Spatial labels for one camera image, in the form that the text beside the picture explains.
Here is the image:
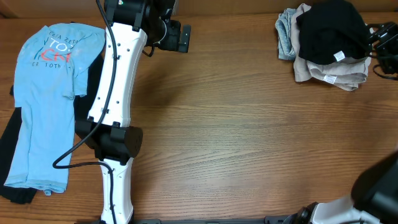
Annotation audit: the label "black t-shirt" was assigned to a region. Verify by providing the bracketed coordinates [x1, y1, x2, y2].
[296, 0, 371, 65]

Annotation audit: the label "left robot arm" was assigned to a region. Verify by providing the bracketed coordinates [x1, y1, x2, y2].
[75, 0, 191, 223]

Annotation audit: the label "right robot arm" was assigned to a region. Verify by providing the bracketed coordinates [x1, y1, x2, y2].
[264, 22, 397, 224]

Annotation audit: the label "beige folded pants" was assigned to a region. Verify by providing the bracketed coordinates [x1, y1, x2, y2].
[290, 3, 371, 91]

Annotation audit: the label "grey-blue folded garment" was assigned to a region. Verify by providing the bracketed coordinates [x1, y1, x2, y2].
[275, 8, 297, 60]

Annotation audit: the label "black garment under pile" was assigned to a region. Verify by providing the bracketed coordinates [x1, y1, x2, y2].
[0, 21, 106, 205]

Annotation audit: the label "light blue printed t-shirt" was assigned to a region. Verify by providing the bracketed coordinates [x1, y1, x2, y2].
[3, 22, 106, 196]

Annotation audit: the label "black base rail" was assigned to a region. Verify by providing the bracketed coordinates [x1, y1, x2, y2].
[130, 214, 296, 224]

